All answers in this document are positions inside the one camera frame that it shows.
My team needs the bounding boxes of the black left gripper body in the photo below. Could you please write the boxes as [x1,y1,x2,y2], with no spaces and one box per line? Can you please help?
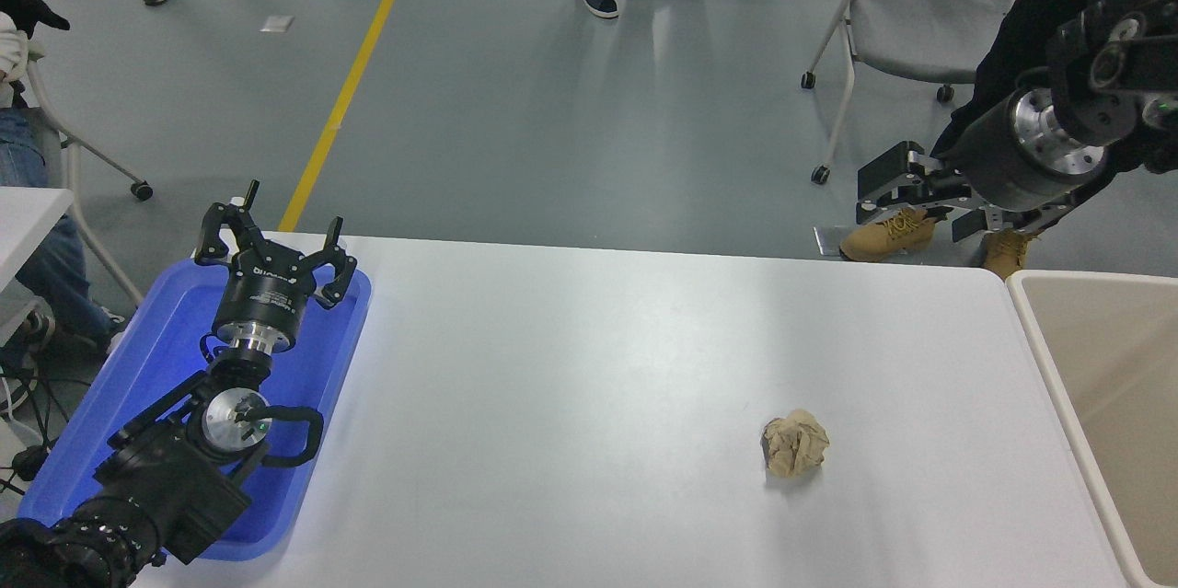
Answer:
[214,248,319,342]

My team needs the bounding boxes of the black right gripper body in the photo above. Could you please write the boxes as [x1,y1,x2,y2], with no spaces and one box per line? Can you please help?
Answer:
[943,96,1105,212]

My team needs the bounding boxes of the blue plastic tray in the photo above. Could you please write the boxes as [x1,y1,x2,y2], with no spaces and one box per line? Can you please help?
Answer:
[17,257,374,563]

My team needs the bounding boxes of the white-framed chair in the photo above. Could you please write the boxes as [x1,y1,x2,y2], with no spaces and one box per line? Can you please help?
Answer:
[23,54,155,308]

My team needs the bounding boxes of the white side table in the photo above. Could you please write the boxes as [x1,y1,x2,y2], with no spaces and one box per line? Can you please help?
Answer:
[0,188,75,294]

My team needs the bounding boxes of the black cables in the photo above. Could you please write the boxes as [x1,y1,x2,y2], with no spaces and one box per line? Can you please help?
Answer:
[0,363,56,497]

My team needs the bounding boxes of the crumpled tan paper ball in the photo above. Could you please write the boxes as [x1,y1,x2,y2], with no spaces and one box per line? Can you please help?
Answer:
[761,409,831,479]

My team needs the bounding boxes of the large pale bin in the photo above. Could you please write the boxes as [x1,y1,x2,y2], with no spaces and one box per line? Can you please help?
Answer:
[1006,271,1178,588]

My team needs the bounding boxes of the grey office chair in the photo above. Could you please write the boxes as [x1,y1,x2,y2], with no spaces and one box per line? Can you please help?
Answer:
[799,0,1055,186]

